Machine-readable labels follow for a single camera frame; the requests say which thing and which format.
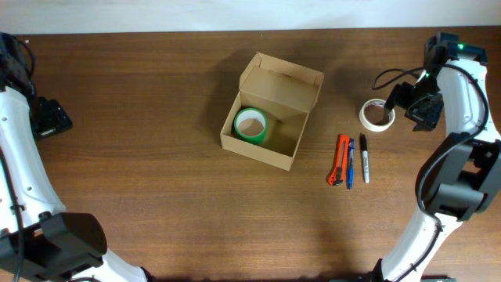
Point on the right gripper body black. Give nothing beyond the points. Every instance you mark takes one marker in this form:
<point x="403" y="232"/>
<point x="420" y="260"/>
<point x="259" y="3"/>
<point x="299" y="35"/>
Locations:
<point x="422" y="106"/>

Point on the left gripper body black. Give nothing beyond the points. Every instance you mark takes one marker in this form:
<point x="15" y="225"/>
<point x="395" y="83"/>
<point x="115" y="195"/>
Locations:
<point x="49" y="120"/>

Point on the beige masking tape roll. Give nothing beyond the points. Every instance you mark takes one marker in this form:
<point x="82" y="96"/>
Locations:
<point x="375" y="117"/>

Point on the blue pen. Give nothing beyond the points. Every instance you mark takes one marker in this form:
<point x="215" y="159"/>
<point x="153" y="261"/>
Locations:
<point x="351" y="150"/>

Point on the orange utility knife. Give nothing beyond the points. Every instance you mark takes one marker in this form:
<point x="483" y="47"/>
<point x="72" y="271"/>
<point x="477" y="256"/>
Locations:
<point x="338" y="174"/>

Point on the brown cardboard box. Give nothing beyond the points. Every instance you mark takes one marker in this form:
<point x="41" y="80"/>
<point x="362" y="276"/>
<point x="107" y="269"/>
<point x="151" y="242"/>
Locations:
<point x="286" y="93"/>

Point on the green tape roll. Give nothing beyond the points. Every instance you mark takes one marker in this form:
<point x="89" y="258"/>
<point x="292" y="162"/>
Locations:
<point x="251" y="125"/>

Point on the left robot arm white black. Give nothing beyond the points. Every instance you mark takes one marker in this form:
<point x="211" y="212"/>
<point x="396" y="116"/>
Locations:
<point x="40" y="239"/>

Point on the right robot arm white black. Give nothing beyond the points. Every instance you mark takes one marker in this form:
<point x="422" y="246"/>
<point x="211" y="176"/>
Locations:
<point x="462" y="176"/>

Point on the black marker white barrel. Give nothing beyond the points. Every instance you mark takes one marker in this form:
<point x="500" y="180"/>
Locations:
<point x="365" y="157"/>

